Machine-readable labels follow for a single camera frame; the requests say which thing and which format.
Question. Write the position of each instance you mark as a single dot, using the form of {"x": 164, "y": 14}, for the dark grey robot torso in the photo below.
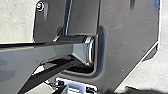
{"x": 36, "y": 56}

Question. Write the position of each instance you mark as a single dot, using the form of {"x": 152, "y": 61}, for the round white-ringed base port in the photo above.
{"x": 40, "y": 6}

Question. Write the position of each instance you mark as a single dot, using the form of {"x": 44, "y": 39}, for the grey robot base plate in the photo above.
{"x": 130, "y": 40}

